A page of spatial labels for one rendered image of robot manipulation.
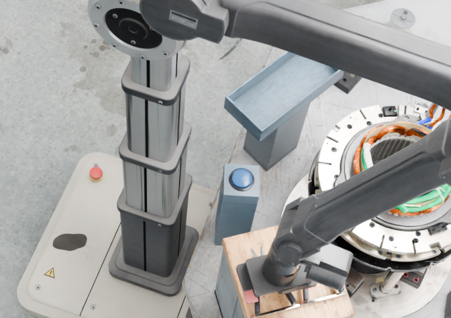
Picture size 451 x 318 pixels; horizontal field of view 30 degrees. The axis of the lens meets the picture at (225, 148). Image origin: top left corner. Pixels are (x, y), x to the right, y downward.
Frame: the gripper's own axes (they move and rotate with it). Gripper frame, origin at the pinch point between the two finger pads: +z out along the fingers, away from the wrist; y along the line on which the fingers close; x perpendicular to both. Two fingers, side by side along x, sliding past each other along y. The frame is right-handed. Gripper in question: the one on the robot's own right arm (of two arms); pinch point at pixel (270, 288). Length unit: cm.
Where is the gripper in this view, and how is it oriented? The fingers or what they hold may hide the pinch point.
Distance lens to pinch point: 150.7
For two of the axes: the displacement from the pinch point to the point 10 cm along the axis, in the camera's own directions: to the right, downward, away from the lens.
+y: 9.5, -2.0, 2.2
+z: -1.0, 4.7, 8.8
